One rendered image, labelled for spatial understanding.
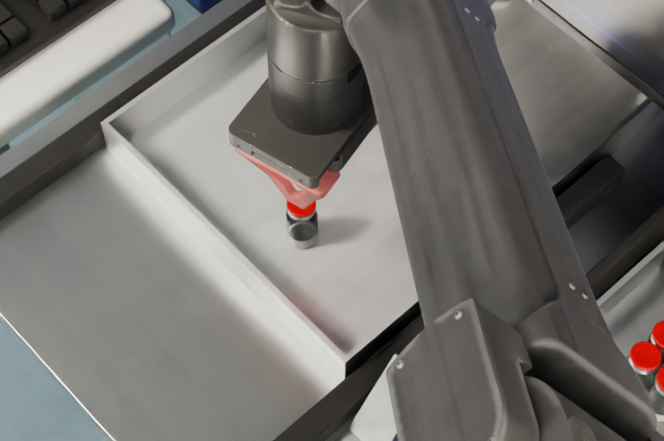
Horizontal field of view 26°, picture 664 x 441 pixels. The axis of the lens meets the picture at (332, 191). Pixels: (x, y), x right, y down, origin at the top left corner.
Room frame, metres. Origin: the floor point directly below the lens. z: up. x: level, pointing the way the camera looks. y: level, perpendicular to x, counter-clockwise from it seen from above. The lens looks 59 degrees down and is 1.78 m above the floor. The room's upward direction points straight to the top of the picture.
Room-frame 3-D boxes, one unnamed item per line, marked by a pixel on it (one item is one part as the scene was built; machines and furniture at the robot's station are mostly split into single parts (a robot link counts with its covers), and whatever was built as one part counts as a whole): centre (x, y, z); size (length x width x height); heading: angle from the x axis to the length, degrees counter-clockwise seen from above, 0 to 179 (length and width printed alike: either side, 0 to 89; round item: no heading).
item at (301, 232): (0.51, 0.02, 0.90); 0.02 x 0.02 x 0.04
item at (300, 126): (0.51, 0.01, 1.08); 0.10 x 0.07 x 0.07; 148
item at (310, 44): (0.52, 0.01, 1.14); 0.07 x 0.06 x 0.07; 163
